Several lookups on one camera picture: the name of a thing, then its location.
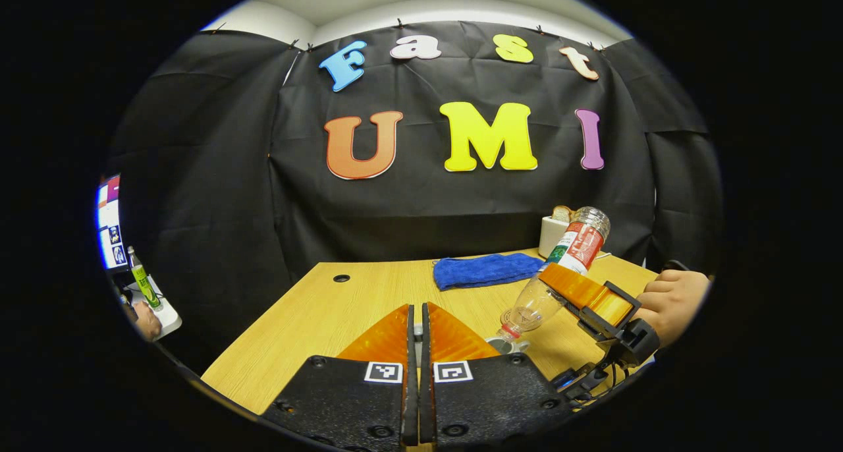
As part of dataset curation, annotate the clear plastic water bottle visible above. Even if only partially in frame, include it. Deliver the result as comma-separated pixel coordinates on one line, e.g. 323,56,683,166
497,206,611,343

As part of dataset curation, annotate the computer monitor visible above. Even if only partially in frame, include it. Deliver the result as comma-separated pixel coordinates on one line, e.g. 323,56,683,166
97,175,129,270

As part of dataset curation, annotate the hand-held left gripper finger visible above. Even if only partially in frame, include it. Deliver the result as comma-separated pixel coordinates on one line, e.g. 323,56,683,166
262,303,420,452
420,302,575,450

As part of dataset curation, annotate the blue towel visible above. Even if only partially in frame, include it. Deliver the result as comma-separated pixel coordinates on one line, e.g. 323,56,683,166
433,253,546,291

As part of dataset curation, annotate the black backdrop cloth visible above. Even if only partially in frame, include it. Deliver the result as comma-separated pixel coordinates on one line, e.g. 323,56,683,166
105,20,725,374

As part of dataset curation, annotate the green drink bottle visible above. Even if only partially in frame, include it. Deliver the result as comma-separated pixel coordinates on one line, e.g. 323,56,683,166
127,246,162,310

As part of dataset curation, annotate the white toaster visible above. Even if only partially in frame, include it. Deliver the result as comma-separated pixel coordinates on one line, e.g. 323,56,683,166
539,216,574,258

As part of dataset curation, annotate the white side table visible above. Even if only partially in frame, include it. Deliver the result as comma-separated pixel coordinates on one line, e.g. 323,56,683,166
128,274,182,341

